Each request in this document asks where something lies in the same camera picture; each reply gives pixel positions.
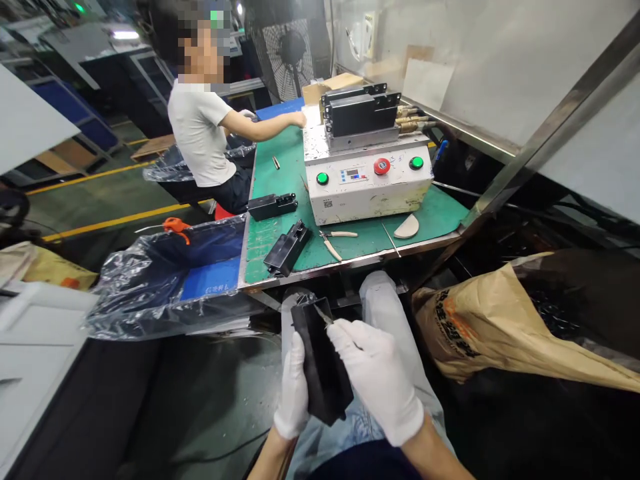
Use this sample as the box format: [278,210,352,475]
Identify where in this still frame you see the person's left hand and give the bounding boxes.
[273,331,311,441]

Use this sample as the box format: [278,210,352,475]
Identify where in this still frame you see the person's right hand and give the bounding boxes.
[326,318,426,449]

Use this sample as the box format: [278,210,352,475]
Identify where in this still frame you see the black plastic housing part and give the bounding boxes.
[263,219,313,279]
[290,295,355,427]
[247,192,300,223]

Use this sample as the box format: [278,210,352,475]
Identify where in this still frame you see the thin metal rod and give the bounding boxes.
[381,221,402,259]

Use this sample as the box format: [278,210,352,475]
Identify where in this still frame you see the beige semicircular pad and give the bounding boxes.
[392,213,423,240]

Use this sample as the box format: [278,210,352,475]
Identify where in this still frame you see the green table mat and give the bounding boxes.
[243,97,471,277]

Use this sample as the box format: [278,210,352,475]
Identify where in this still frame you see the white control box machine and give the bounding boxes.
[303,121,435,227]

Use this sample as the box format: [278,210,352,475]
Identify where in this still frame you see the brown paper sack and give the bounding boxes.
[411,249,640,395]

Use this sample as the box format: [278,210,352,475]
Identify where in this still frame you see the blue bin with plastic liner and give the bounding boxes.
[83,213,266,342]

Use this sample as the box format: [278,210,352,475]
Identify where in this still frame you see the orange air blow gun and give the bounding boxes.
[163,217,193,246]

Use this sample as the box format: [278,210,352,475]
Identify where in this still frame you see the black metal fixture block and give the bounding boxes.
[320,83,403,151]

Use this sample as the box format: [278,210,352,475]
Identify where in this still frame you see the blue mat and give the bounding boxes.
[254,97,306,123]

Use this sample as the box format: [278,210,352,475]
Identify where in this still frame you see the cardboard box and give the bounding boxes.
[301,71,365,107]

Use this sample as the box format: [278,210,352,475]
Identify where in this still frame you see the wooden pallet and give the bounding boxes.
[130,135,176,164]

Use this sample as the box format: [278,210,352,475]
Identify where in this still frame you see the black standing fan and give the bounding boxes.
[244,0,333,113]

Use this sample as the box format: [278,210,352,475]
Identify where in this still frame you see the yellow paper sack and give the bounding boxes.
[0,241,99,293]

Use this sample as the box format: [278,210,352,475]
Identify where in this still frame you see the grey cabinet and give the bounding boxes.
[0,279,101,476]

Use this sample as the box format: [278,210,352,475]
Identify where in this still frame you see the blue storage rack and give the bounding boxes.
[0,59,123,179]

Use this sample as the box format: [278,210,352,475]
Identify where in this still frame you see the cream handled side cutters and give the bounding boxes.
[317,229,359,263]

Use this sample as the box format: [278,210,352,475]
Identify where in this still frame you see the brass hose fittings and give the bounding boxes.
[394,103,432,136]

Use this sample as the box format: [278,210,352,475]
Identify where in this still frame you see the steel frame post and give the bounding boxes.
[455,9,640,236]

